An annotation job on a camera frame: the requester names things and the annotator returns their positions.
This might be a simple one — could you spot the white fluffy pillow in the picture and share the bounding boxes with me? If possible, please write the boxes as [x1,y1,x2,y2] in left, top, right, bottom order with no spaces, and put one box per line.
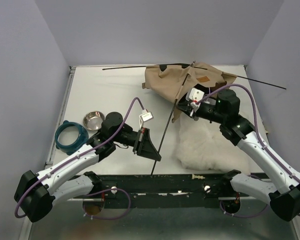
[175,114,251,175]

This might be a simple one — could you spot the cream chess piece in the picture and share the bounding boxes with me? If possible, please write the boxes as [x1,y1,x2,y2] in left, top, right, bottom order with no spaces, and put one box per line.
[191,174,205,180]

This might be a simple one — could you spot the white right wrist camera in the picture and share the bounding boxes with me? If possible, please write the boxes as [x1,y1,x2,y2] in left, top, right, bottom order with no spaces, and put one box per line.
[185,87,205,112]

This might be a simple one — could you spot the steel pet bowl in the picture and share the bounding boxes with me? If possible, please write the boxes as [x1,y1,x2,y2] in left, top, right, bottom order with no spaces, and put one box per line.
[82,111,105,131]

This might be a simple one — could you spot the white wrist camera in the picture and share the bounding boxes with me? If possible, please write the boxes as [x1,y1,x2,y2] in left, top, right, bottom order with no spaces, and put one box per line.
[139,109,154,129]
[185,87,205,112]

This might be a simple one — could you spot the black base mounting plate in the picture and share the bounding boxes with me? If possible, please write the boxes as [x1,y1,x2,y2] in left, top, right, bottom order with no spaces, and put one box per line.
[86,172,241,213]

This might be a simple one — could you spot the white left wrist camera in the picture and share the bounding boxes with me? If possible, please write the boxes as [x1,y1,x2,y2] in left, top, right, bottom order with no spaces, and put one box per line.
[139,109,154,129]

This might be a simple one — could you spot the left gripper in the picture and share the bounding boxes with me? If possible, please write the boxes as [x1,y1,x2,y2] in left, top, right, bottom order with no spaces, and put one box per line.
[112,126,162,160]

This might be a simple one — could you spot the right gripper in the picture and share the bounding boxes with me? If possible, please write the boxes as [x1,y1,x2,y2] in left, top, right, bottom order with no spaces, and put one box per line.
[176,99,226,124]

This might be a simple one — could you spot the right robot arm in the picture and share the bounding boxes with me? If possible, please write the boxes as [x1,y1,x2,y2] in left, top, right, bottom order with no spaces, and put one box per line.
[176,87,300,222]

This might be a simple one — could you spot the teal double bowl stand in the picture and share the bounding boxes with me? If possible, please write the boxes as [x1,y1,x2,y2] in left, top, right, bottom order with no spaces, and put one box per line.
[54,120,89,156]

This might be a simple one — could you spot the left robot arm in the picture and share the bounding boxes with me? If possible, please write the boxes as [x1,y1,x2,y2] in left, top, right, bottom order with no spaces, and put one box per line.
[14,110,162,223]

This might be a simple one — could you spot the beige pet tent fabric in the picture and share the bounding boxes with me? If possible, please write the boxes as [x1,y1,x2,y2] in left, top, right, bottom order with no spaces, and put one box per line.
[141,61,238,125]

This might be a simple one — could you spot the aluminium rail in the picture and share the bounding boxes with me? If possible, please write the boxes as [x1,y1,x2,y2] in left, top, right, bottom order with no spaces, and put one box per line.
[44,159,54,170]

